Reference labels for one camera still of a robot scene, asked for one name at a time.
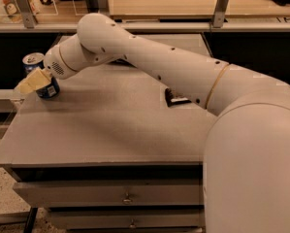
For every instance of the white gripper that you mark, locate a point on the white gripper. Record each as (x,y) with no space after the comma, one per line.
(54,63)

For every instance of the blue pepsi can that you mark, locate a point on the blue pepsi can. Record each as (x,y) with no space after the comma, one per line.
(34,60)

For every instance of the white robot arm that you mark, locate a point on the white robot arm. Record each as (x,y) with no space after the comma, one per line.
(246,153)

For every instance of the grey drawer cabinet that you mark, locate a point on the grey drawer cabinet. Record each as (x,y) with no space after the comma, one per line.
(103,126)

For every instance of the wooden counter shelf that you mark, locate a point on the wooden counter shelf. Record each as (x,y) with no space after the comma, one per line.
(70,12)

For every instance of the black snack bar wrapper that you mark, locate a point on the black snack bar wrapper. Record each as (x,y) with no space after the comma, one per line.
(172,100)

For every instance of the upper grey drawer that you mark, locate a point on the upper grey drawer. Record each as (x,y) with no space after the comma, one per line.
(111,193)

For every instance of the grey drawer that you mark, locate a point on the grey drawer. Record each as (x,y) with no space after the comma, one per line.
(111,193)
(128,219)

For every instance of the lower grey drawer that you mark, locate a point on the lower grey drawer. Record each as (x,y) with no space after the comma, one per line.
(128,219)

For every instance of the left grey metal bracket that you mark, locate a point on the left grey metal bracket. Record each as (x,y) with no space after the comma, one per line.
(28,18)

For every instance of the grey metal bracket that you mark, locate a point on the grey metal bracket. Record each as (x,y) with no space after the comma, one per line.
(103,0)
(28,18)
(219,13)

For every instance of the middle grey metal bracket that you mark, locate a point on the middle grey metal bracket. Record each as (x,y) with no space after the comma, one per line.
(103,0)

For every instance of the right grey metal bracket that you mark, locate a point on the right grey metal bracket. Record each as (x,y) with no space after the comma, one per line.
(219,13)

